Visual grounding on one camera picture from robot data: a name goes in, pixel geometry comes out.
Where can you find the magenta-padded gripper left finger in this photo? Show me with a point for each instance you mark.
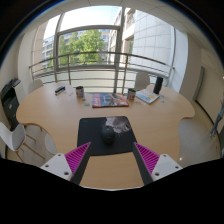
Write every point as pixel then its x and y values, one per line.
pixel 56 166

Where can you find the black computer mouse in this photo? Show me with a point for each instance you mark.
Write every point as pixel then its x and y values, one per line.
pixel 108 136

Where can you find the white and red mug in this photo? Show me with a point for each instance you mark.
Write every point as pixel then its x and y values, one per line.
pixel 131 94

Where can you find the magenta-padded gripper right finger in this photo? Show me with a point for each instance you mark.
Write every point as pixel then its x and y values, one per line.
pixel 165 166

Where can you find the black printer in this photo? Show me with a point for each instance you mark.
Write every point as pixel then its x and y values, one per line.
pixel 10 100

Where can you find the red and blue magazine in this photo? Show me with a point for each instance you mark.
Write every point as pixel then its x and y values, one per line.
pixel 110 100

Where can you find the white chair with wooden legs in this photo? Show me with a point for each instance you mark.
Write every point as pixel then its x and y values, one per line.
pixel 11 136

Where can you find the metal balcony railing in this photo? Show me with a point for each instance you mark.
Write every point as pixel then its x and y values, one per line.
pixel 100 53

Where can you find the black cat-print mouse pad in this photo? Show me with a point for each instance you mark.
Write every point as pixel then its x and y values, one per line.
pixel 90 133

